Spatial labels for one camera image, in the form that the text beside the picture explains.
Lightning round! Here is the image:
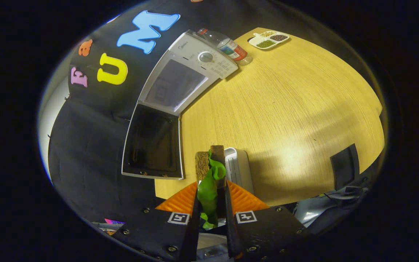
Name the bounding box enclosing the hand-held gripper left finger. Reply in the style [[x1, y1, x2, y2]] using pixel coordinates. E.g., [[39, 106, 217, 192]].
[[111, 181, 200, 262]]

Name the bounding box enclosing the clear plastic water bottle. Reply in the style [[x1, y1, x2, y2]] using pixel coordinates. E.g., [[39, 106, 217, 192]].
[[197, 28, 254, 67]]

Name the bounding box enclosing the sandwich with lettuce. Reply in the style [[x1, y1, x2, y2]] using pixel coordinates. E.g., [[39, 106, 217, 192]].
[[195, 145, 227, 230]]

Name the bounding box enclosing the black office chair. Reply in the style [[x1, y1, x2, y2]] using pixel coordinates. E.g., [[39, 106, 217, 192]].
[[293, 143, 368, 235]]

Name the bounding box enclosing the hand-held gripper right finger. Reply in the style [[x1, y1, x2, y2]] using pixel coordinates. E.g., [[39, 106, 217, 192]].
[[225, 180, 310, 261]]

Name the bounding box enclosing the pink printed packet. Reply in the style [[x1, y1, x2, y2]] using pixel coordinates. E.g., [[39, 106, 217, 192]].
[[93, 218, 125, 233]]

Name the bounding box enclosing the white divided bean tray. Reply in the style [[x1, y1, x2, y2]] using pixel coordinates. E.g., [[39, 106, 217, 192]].
[[248, 31, 290, 50]]

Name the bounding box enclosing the white microwave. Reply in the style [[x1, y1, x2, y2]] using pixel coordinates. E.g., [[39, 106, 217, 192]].
[[121, 31, 239, 180]]

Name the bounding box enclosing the white ribbed holder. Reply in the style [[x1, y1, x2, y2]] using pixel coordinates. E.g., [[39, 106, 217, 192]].
[[224, 147, 254, 195]]

